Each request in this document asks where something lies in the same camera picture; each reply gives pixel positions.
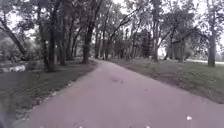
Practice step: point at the reddish paved park path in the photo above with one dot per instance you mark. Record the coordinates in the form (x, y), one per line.
(113, 100)

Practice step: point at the shaded green grass verge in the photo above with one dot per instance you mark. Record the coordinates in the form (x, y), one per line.
(186, 75)

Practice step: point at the wood of tall trees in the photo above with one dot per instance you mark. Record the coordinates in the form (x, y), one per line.
(90, 30)

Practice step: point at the pale fallen log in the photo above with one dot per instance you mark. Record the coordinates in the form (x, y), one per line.
(12, 69)

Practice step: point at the leaf-strewn grass verge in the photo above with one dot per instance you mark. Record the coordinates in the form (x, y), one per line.
(30, 85)

